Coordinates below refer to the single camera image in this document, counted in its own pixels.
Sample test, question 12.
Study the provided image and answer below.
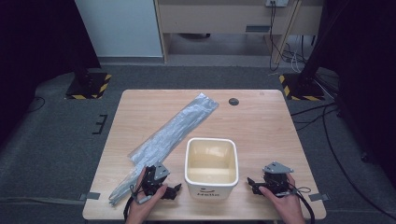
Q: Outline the person's left hand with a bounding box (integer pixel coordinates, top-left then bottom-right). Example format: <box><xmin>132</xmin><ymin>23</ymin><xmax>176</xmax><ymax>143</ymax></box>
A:
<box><xmin>125</xmin><ymin>167</ymin><xmax>169</xmax><ymax>224</ymax></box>

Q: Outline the long black floor cable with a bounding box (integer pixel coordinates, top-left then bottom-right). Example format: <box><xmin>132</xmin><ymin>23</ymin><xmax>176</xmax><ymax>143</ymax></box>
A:
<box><xmin>321</xmin><ymin>104</ymin><xmax>396</xmax><ymax>220</ymax></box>

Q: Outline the black hanging power cable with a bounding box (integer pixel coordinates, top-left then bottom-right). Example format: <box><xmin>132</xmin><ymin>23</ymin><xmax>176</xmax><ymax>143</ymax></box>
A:
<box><xmin>268</xmin><ymin>1</ymin><xmax>282</xmax><ymax>72</ymax></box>

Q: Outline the person's right hand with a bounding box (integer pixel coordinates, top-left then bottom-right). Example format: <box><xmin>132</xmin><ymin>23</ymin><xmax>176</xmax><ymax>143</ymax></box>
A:
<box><xmin>259</xmin><ymin>173</ymin><xmax>307</xmax><ymax>224</ymax></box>

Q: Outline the white cabinet panel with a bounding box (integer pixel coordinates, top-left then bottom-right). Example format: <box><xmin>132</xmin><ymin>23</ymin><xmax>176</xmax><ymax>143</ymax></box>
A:
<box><xmin>74</xmin><ymin>0</ymin><xmax>163</xmax><ymax>58</ymax></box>

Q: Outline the clear plastic bag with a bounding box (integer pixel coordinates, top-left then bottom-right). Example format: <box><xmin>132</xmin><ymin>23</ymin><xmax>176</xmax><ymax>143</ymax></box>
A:
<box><xmin>107</xmin><ymin>92</ymin><xmax>219</xmax><ymax>207</ymax></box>

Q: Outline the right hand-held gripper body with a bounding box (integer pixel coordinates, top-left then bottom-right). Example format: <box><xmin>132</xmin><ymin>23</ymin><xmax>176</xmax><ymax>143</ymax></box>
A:
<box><xmin>262</xmin><ymin>161</ymin><xmax>294</xmax><ymax>196</ymax></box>

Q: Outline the black stand base striped edge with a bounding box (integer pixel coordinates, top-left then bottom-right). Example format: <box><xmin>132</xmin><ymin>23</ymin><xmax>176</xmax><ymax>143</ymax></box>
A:
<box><xmin>64</xmin><ymin>73</ymin><xmax>112</xmax><ymax>101</ymax></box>
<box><xmin>278</xmin><ymin>73</ymin><xmax>325</xmax><ymax>102</ymax></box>

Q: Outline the white cable bundle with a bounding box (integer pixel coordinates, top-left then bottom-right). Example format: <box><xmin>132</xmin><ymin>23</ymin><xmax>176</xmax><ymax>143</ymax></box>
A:
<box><xmin>290</xmin><ymin>35</ymin><xmax>305</xmax><ymax>74</ymax></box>

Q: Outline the left hand-held gripper cable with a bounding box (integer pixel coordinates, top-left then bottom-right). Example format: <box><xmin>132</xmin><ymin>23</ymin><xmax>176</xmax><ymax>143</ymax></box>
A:
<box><xmin>122</xmin><ymin>184</ymin><xmax>148</xmax><ymax>222</ymax></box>

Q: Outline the grey tape strip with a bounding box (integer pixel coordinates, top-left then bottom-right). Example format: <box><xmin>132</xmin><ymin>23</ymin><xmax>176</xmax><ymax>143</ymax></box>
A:
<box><xmin>78</xmin><ymin>191</ymin><xmax>101</xmax><ymax>201</ymax></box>
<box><xmin>308</xmin><ymin>192</ymin><xmax>331</xmax><ymax>203</ymax></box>

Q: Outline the cream plastic bin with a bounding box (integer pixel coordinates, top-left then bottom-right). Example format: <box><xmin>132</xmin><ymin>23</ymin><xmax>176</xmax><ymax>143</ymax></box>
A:
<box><xmin>184</xmin><ymin>137</ymin><xmax>240</xmax><ymax>201</ymax></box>

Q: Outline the short black floor cable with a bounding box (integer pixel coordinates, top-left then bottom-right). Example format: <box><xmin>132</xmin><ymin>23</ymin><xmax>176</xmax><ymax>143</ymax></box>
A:
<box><xmin>290</xmin><ymin>102</ymin><xmax>339</xmax><ymax>117</ymax></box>

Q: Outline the right hand-held gripper cable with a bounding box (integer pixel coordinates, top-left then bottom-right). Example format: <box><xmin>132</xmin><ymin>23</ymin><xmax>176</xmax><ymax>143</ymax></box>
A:
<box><xmin>288</xmin><ymin>183</ymin><xmax>317</xmax><ymax>224</ymax></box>

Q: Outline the black slanted stand pole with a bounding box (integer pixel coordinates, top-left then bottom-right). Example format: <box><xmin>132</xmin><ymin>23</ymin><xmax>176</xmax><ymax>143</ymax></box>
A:
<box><xmin>298</xmin><ymin>0</ymin><xmax>347</xmax><ymax>87</ymax></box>

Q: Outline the hand-held gripper cable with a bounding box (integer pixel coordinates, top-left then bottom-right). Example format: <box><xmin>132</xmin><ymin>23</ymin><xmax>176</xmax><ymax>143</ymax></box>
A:
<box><xmin>288</xmin><ymin>183</ymin><xmax>317</xmax><ymax>224</ymax></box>
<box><xmin>122</xmin><ymin>184</ymin><xmax>148</xmax><ymax>222</ymax></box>

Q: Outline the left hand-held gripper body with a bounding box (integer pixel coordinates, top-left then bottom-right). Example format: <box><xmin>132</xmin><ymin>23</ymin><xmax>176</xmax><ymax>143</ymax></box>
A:
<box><xmin>141</xmin><ymin>161</ymin><xmax>171</xmax><ymax>197</ymax></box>

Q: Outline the beige wooden desk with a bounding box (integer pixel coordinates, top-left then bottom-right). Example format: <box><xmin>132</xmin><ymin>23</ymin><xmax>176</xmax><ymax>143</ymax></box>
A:
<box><xmin>153</xmin><ymin>0</ymin><xmax>325</xmax><ymax>65</ymax></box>

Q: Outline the dark curtain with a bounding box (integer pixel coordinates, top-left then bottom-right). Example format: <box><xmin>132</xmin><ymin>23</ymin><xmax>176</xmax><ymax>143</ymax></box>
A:
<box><xmin>0</xmin><ymin>0</ymin><xmax>102</xmax><ymax>146</ymax></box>
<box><xmin>323</xmin><ymin>0</ymin><xmax>396</xmax><ymax>188</ymax></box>

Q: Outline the thin black floor cable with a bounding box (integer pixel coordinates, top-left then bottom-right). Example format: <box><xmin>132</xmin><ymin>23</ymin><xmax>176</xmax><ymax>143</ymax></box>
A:
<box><xmin>26</xmin><ymin>96</ymin><xmax>47</xmax><ymax>114</ymax></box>

